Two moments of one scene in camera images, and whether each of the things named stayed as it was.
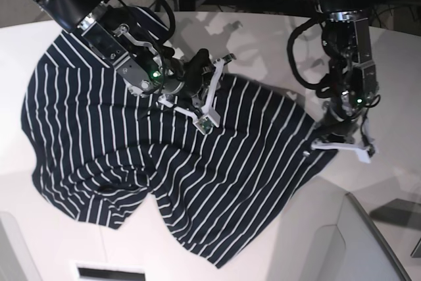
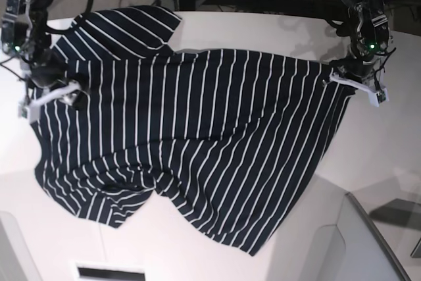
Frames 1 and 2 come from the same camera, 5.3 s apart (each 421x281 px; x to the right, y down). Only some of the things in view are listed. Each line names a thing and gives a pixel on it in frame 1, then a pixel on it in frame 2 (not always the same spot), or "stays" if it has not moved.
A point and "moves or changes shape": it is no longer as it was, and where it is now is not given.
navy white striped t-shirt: [99, 150] moves or changes shape
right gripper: [336, 123] → [371, 74]
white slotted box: [89, 271] stays
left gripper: [189, 81] → [47, 70]
